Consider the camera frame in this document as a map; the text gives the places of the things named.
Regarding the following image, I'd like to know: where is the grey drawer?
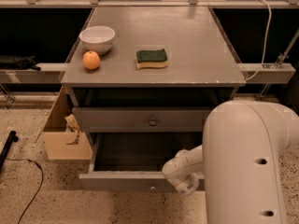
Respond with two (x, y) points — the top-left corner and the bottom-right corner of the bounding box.
(79, 133), (202, 192)
(73, 107), (210, 133)

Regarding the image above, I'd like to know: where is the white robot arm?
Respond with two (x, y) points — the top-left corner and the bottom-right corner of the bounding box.
(163, 100), (299, 224)

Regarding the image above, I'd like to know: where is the grey drawer cabinet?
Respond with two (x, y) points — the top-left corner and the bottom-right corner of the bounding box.
(61, 5), (247, 173)

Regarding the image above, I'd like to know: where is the grey top drawer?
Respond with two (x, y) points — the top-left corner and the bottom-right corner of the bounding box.
(73, 107), (210, 133)

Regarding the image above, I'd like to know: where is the green yellow sponge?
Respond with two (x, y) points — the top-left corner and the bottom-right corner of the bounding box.
(135, 49), (168, 70)

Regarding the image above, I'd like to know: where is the orange fruit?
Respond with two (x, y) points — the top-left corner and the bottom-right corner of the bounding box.
(82, 51), (100, 70)

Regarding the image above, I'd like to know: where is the crumpled yellow paper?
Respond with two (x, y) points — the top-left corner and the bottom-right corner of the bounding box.
(64, 114), (80, 145)

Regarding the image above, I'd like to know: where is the white bowl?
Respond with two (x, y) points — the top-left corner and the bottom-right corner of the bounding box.
(79, 26), (115, 54)

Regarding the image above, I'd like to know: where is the cardboard box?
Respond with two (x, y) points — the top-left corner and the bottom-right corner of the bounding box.
(41, 88), (93, 160)

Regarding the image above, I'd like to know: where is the black pole base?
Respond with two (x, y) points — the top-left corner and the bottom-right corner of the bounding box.
(0, 131), (19, 170)

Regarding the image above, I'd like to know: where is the black cloth on shelf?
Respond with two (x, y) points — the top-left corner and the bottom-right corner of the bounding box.
(0, 55), (41, 71)

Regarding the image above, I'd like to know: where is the black floor cable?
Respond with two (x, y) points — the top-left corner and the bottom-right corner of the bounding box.
(5, 157), (45, 224)

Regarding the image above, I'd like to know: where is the white cable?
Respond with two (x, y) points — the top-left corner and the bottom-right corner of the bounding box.
(244, 0), (273, 82)

